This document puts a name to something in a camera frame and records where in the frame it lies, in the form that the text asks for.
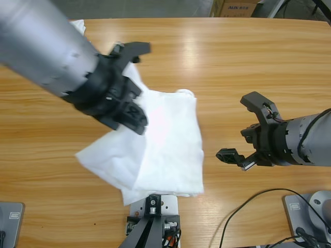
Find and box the cardboard box with blue print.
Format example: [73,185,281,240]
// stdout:
[209,0,260,18]

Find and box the black base power cable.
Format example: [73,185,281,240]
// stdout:
[263,226,331,248]

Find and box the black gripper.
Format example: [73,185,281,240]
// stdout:
[215,121,291,172]
[61,51,148,135]

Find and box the folded plain white t-shirt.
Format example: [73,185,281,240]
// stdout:
[69,19,87,37]

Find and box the black tripod leg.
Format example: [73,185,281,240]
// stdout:
[311,0,331,26]

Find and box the white t-shirt with black logo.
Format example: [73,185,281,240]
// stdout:
[74,61,205,207]

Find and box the thin black wrist camera cable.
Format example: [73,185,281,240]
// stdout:
[296,108,331,166]

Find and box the black and orange cable bundle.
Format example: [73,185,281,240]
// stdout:
[161,227,183,248]

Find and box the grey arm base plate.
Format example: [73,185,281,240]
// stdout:
[282,190,331,243]
[0,201,26,248]

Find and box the white metal frame bar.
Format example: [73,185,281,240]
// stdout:
[267,0,288,19]

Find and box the white mounting plate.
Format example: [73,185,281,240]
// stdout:
[129,194,179,228]

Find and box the long black cable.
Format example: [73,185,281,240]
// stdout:
[217,188,331,248]

